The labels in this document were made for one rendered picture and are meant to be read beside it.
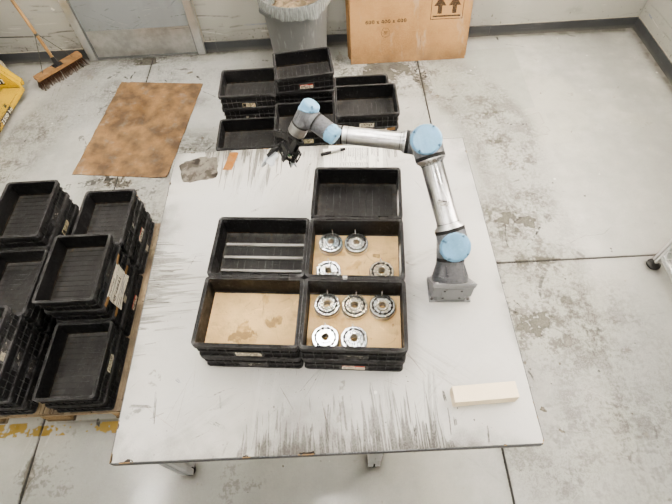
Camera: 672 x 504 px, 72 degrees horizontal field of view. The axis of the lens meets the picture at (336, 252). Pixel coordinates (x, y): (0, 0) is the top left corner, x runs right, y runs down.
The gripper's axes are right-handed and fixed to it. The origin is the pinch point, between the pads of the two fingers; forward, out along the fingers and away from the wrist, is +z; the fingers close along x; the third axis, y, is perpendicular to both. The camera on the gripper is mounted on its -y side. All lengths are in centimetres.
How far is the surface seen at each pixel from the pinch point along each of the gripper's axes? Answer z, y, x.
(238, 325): 36, 54, -27
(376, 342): 11, 86, 10
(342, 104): 14, -78, 96
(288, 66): 25, -133, 85
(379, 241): 1, 46, 33
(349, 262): 9, 49, 18
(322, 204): 9.6, 14.6, 23.3
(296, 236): 18.3, 25.5, 7.0
